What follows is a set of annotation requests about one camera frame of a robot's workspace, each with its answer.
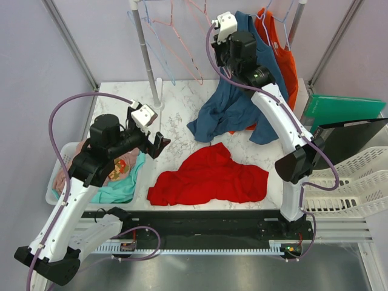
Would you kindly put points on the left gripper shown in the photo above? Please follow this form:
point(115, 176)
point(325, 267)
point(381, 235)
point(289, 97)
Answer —
point(153, 150)

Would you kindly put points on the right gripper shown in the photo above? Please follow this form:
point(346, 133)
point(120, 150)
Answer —
point(217, 48)

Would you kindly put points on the red t shirt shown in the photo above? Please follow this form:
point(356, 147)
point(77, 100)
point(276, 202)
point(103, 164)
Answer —
point(209, 173)

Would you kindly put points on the pink wire hanger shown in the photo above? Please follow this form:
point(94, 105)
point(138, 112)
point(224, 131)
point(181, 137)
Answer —
point(200, 8)
point(176, 55)

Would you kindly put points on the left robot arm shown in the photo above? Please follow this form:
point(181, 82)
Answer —
point(56, 254)

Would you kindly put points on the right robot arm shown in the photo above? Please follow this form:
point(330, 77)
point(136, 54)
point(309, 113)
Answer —
point(236, 51)

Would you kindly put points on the pink printed t shirt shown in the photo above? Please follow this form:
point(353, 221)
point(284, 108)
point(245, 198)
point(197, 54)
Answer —
point(121, 169)

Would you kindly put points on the orange t shirt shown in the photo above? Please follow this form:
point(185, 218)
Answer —
point(262, 26)

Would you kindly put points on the mint green t shirt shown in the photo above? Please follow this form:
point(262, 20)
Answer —
point(121, 188)

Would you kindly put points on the blue t shirt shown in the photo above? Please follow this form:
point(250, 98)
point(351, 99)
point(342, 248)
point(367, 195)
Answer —
point(229, 108)

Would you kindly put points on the blue hanger holding shirts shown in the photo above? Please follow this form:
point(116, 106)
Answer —
point(281, 13)

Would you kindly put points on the white plastic laundry basket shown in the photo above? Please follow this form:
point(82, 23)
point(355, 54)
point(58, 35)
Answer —
point(118, 187)

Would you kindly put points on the green binder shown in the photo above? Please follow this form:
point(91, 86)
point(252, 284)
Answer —
point(326, 109)

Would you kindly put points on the black binder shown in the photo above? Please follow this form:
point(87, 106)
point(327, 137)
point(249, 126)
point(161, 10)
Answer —
point(342, 140)

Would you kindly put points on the white slotted tray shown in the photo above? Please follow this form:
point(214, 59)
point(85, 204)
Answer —
point(362, 187)

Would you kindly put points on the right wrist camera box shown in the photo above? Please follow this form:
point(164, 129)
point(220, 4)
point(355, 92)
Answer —
point(226, 23)

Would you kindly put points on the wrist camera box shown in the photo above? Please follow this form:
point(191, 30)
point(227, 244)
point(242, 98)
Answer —
point(226, 23)
point(143, 117)

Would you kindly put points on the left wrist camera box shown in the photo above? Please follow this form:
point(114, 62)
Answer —
point(143, 117)

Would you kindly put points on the light blue wire hanger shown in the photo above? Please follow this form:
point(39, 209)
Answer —
point(157, 50)

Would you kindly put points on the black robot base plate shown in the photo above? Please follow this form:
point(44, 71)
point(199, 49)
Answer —
point(225, 228)

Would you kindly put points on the aluminium frame post right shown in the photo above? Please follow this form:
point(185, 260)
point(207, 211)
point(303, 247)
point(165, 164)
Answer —
point(345, 23)

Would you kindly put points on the aluminium frame post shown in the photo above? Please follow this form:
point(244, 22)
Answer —
point(345, 23)
point(65, 32)

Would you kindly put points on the aluminium frame post left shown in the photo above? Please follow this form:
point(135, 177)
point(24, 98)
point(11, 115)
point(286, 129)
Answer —
point(65, 32)

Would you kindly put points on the white cable duct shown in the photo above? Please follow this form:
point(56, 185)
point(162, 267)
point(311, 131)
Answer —
point(126, 247)

